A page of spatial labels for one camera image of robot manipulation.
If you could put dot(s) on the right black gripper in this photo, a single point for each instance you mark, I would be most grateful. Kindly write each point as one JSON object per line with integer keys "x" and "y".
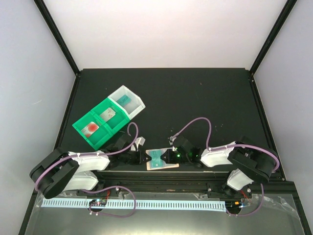
{"x": 168, "y": 160}

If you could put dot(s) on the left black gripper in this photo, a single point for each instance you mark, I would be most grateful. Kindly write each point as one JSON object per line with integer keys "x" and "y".
{"x": 140, "y": 158}

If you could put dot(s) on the teal VIP credit card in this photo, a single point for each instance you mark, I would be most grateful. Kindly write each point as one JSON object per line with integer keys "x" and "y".
{"x": 156, "y": 161}

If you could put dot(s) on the tan card holder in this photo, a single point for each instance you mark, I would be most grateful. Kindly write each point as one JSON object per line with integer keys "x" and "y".
{"x": 165, "y": 165}

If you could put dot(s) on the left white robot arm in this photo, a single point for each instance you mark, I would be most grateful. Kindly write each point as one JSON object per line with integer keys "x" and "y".
{"x": 65, "y": 171}

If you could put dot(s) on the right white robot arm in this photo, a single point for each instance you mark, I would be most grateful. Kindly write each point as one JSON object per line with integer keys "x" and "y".
{"x": 252, "y": 164}

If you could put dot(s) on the floral card in bin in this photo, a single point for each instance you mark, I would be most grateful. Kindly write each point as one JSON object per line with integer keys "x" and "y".
{"x": 107, "y": 114}

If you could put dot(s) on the teal card in bin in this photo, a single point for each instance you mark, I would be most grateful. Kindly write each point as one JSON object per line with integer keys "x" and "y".
{"x": 124, "y": 100}

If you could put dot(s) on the red dot card in bin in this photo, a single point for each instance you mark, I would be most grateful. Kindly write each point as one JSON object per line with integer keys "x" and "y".
{"x": 89, "y": 129}

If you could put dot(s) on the white translucent bin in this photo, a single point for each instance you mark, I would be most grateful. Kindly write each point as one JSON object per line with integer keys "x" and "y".
{"x": 134, "y": 107}

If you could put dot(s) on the green bin middle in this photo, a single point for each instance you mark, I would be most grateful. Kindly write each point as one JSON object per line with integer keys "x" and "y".
{"x": 115, "y": 123}

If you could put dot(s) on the green bin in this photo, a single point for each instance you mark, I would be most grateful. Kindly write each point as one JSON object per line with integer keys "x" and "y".
{"x": 115, "y": 123}
{"x": 98, "y": 138}

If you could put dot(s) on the green bin near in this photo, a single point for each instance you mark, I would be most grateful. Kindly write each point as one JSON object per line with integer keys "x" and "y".
{"x": 98, "y": 138}

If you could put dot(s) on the left controller board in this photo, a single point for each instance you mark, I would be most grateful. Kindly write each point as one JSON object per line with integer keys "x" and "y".
{"x": 97, "y": 203}

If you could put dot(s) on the controller board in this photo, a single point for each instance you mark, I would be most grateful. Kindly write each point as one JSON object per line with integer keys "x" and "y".
{"x": 236, "y": 204}
{"x": 97, "y": 203}

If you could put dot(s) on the right controller board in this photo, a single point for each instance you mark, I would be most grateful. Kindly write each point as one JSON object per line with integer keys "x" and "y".
{"x": 236, "y": 204}

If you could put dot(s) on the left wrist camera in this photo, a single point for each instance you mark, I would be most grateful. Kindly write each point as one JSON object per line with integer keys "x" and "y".
{"x": 139, "y": 142}

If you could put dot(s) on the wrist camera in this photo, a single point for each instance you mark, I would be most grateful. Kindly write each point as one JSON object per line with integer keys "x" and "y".
{"x": 171, "y": 140}
{"x": 139, "y": 142}

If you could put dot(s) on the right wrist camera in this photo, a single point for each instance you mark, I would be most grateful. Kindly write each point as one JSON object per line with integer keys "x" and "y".
{"x": 171, "y": 140}

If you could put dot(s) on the white slotted cable duct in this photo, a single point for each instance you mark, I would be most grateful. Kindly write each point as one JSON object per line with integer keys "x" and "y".
{"x": 80, "y": 203}

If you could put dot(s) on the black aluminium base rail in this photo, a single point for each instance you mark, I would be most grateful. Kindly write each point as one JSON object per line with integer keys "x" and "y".
{"x": 159, "y": 181}

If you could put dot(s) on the left black frame post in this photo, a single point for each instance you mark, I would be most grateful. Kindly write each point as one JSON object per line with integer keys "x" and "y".
{"x": 44, "y": 11}

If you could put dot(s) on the black frame post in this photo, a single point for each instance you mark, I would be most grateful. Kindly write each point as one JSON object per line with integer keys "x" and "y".
{"x": 285, "y": 12}
{"x": 44, "y": 11}

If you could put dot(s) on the right black frame post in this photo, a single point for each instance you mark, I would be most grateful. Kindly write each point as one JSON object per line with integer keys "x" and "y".
{"x": 285, "y": 12}

